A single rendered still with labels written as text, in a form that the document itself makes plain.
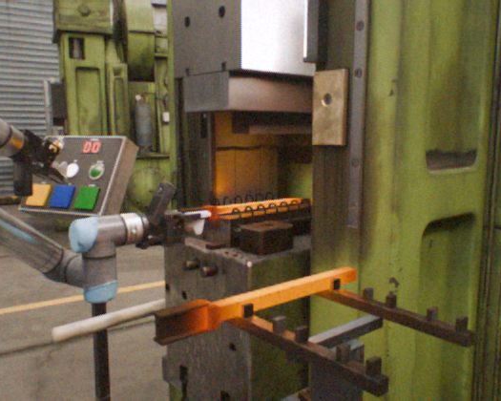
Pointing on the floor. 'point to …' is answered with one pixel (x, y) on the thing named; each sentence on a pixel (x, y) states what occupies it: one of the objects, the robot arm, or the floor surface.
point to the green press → (114, 86)
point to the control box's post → (99, 354)
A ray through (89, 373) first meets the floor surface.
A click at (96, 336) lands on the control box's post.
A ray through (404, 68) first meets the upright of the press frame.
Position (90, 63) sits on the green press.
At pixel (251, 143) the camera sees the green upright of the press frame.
